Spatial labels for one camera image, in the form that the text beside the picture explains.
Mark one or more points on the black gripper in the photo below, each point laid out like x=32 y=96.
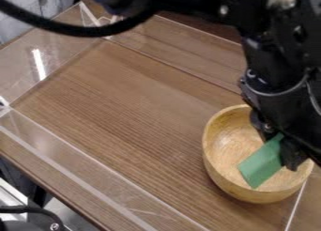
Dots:
x=281 y=88

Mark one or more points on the green rectangular block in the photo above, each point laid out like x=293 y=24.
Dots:
x=263 y=162

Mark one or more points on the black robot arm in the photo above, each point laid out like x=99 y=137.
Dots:
x=279 y=33

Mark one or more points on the light brown wooden bowl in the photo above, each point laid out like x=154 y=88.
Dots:
x=228 y=141

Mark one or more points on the black metal base with bolt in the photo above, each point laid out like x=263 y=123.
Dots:
x=29 y=220

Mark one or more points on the clear acrylic tray wall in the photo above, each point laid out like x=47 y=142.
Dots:
x=103 y=122

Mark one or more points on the clear acrylic corner bracket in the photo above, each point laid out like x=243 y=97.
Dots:
x=92 y=21

